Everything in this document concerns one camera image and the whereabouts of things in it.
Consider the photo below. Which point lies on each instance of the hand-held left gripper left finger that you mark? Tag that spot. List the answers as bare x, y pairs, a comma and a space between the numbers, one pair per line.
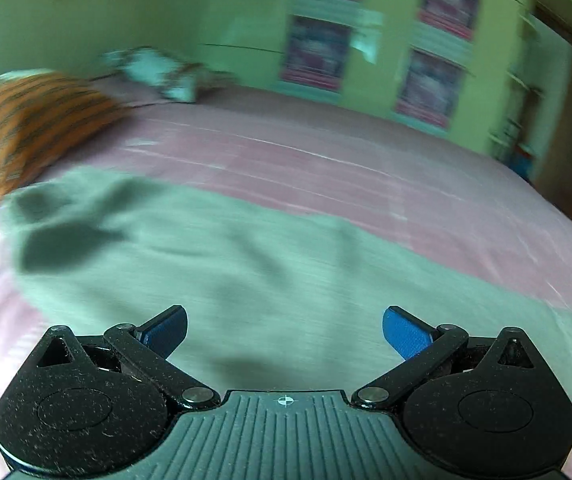
166, 332

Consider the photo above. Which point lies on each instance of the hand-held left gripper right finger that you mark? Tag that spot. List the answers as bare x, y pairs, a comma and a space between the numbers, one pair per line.
406, 332

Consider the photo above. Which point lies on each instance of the grey-green pants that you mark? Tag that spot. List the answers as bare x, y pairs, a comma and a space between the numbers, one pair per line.
216, 270

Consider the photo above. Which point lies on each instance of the bed with pink checked sheet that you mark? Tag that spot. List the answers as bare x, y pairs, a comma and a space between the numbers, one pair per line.
316, 170

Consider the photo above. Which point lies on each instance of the cream corner shelf unit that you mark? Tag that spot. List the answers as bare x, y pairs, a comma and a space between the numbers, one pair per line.
511, 130

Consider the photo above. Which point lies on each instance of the brown wooden door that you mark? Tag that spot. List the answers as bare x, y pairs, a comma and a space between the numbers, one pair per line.
566, 160

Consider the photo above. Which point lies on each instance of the pink flat pillow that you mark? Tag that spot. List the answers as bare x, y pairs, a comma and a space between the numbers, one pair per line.
126, 92

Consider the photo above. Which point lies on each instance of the orange striped pillow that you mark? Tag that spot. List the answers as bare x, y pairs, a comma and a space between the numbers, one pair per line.
31, 125

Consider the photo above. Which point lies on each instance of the teal patterned pillow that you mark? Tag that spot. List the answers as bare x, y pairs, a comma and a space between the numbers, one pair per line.
156, 72

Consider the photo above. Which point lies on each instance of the cream glossy wardrobe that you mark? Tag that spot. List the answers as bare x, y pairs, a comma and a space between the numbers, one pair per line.
381, 60

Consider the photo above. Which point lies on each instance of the cream headboard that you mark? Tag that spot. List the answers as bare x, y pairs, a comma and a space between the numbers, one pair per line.
41, 25

